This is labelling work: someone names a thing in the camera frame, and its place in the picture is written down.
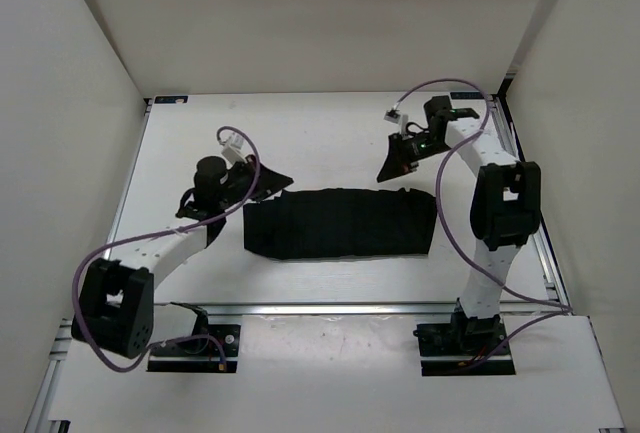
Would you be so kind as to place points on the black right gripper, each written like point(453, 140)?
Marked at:
point(396, 159)

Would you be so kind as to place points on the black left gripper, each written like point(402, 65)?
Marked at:
point(270, 183)

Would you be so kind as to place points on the black pleated skirt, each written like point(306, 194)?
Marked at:
point(341, 223)

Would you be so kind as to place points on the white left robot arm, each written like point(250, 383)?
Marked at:
point(113, 300)

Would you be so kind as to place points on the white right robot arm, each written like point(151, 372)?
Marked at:
point(504, 213)

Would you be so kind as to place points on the blue label right corner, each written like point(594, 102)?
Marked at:
point(466, 96)

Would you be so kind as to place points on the blue label corner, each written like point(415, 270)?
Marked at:
point(466, 96)
point(171, 99)

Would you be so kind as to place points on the blue label left corner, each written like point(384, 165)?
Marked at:
point(171, 99)

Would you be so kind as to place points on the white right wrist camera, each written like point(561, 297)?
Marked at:
point(394, 116)

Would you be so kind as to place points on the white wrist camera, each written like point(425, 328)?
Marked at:
point(231, 148)
point(394, 116)

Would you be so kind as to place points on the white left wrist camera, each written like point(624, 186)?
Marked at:
point(231, 148)

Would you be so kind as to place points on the aluminium front rail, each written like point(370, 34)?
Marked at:
point(327, 309)

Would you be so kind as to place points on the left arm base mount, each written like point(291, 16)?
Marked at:
point(185, 340)

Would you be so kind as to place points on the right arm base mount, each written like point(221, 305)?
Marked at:
point(465, 346)

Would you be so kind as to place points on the aluminium right side rail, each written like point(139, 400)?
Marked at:
point(507, 134)

